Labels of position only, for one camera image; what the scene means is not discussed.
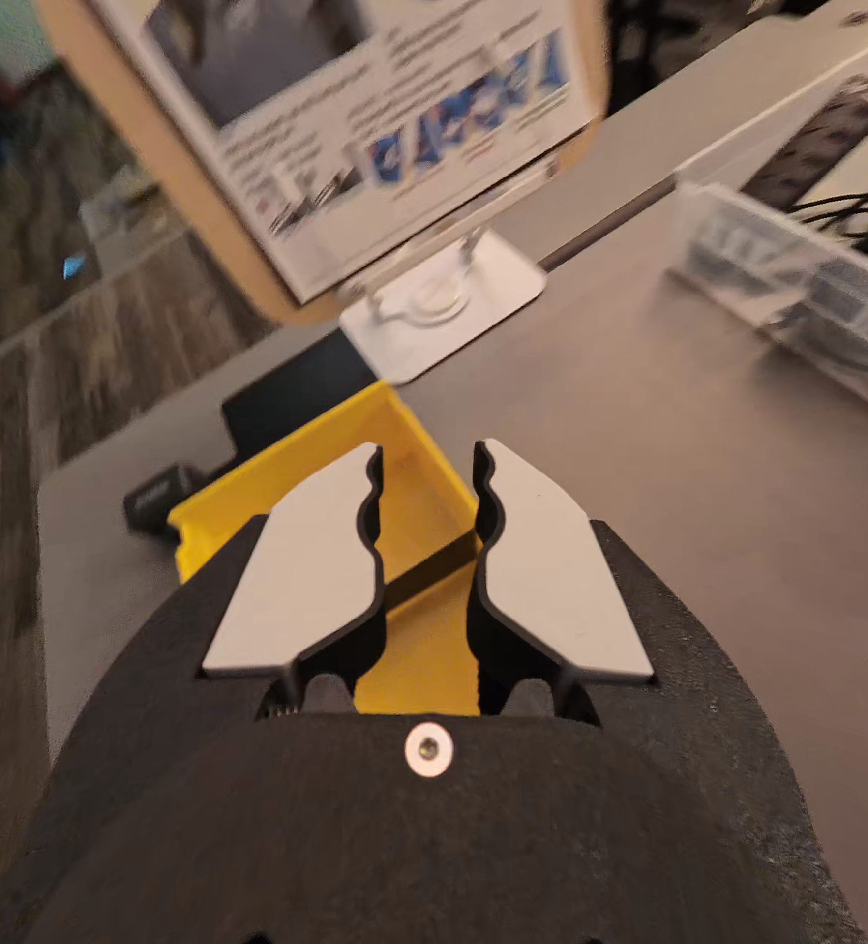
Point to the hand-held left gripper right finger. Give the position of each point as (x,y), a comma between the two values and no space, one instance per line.
(559,590)

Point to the white stand base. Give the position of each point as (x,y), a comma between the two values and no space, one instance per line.
(449,317)

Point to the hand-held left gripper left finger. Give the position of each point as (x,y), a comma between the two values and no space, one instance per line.
(294,590)

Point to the instruction sheet on stand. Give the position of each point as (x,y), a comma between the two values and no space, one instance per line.
(124,133)

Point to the black flat desk pad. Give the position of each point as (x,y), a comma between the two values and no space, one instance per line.
(294,391)

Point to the black power station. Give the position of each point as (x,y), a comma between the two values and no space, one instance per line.
(161,502)

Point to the clear plastic bin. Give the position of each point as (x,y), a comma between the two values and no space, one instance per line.
(788,280)

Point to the yellow plastic bin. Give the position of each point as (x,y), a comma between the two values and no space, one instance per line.
(316,443)

